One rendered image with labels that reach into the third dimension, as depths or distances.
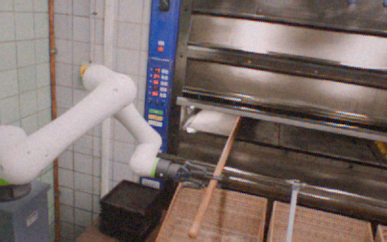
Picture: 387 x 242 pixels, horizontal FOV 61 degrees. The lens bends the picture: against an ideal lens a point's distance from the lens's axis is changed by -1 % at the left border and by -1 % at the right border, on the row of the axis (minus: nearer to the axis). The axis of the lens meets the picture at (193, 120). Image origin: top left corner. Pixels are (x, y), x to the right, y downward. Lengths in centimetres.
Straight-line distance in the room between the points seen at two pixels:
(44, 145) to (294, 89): 132
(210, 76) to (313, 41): 58
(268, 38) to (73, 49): 120
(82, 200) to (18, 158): 154
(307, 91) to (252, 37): 42
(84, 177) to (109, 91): 141
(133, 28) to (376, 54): 133
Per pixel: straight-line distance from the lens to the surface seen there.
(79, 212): 270
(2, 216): 136
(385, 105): 201
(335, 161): 207
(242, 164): 208
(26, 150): 114
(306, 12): 189
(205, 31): 192
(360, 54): 192
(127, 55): 209
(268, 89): 191
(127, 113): 144
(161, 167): 150
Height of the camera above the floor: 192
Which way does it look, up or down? 19 degrees down
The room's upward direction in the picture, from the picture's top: 7 degrees clockwise
